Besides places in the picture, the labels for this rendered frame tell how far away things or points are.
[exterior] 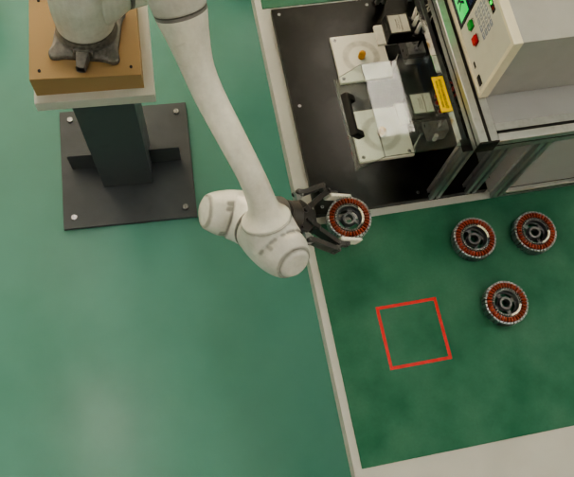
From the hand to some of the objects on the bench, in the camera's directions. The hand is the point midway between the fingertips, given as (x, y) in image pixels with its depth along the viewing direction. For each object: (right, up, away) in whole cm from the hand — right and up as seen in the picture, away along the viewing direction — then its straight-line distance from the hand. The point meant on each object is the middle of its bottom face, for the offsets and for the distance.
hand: (348, 219), depth 177 cm
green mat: (+42, -23, +3) cm, 48 cm away
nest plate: (+6, +46, +22) cm, 51 cm away
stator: (+40, -22, +3) cm, 45 cm away
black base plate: (+9, +34, +20) cm, 41 cm away
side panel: (+53, +10, +16) cm, 56 cm away
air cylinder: (+20, +48, +24) cm, 57 cm away
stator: (+50, -4, +10) cm, 51 cm away
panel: (+33, +38, +22) cm, 55 cm away
